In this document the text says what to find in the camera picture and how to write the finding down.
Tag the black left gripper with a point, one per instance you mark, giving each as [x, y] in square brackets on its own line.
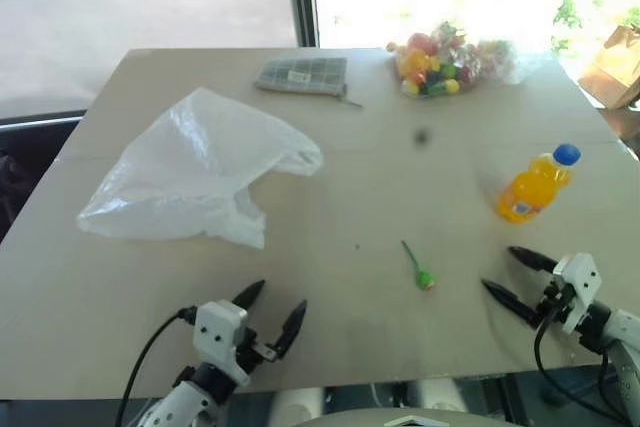
[251, 353]

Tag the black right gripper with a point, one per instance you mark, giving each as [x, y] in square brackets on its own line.
[554, 303]

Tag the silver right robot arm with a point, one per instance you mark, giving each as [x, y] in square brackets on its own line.
[622, 347]

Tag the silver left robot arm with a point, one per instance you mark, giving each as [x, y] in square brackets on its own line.
[175, 404]

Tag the orange juice bottle blue cap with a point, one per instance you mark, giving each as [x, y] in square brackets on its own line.
[537, 187]

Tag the green lollipop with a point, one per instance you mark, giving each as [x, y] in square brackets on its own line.
[422, 278]

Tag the white rounded shape under table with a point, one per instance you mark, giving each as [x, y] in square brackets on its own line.
[300, 402]
[440, 394]

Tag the white translucent plastic bag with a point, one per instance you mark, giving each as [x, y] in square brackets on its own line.
[195, 167]

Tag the small thin dark tool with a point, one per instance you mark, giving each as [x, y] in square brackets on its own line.
[351, 102]

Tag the clear bag of colourful sweets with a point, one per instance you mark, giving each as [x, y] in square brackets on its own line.
[440, 64]

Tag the brown cardboard box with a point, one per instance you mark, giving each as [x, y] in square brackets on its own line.
[612, 67]

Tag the grey compartment parts box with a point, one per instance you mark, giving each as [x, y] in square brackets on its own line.
[302, 74]

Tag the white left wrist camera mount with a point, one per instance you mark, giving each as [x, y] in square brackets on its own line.
[217, 332]

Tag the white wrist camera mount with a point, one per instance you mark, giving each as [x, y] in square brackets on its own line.
[580, 287]
[217, 332]

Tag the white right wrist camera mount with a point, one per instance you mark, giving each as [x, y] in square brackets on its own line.
[580, 287]

